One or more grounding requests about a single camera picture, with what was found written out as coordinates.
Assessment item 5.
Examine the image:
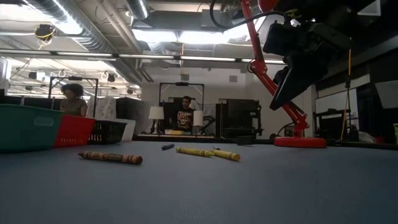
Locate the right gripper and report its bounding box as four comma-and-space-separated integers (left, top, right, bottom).
269, 22, 353, 111

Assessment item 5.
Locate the white board panel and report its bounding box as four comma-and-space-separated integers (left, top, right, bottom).
315, 88, 359, 115

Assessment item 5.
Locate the black desk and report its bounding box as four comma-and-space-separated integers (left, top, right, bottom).
313, 108, 358, 141

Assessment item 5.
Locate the black tripod stand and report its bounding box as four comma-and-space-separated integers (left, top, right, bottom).
343, 79, 358, 142

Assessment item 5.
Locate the black shelf unit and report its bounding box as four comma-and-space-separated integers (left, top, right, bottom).
216, 98, 264, 139

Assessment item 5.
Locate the red desk lamp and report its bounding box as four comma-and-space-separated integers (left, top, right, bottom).
241, 0, 327, 149

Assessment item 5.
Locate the white bag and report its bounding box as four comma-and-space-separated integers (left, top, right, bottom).
358, 130, 377, 144

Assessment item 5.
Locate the grey monitor panel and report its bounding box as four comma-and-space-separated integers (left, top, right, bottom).
374, 80, 398, 110

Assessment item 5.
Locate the long ceiling light strip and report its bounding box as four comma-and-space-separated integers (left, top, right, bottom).
0, 49, 118, 62
118, 53, 287, 66

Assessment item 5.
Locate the white shade table lamp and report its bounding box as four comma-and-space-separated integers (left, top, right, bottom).
192, 110, 205, 135
148, 106, 165, 135

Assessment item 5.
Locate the bright ceiling light panel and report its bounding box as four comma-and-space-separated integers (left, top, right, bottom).
132, 23, 259, 45

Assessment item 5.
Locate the person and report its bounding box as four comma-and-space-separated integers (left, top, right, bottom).
175, 95, 197, 131
59, 83, 89, 118

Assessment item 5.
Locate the black cabinet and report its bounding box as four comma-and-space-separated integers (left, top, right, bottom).
115, 97, 150, 135

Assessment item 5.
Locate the white box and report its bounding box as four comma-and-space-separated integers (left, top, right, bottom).
96, 117, 136, 143

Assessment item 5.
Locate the white covered equipment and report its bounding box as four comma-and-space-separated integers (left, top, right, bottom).
86, 96, 118, 119

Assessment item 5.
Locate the black mesh basket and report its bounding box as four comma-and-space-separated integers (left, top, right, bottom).
89, 120, 128, 145

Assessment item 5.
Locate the red mesh basket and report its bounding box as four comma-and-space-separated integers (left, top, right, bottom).
54, 114, 96, 147

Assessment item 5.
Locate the teal plastic basket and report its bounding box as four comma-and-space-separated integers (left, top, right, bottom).
0, 104, 65, 153

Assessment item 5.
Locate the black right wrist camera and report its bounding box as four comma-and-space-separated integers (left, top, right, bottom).
262, 21, 301, 57

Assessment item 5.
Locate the black lamp power cord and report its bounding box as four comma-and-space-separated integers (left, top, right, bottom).
269, 121, 295, 140

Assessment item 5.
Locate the black metal frame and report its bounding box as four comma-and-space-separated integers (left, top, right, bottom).
48, 76, 100, 118
159, 82, 205, 110

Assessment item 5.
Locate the black aluminium table frame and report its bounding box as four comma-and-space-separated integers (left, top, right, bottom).
132, 133, 274, 146

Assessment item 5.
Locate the silver ceiling duct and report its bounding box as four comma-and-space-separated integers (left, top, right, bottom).
18, 0, 153, 86

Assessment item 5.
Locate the yellow ceiling cable reel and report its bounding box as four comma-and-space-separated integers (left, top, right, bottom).
33, 24, 57, 42

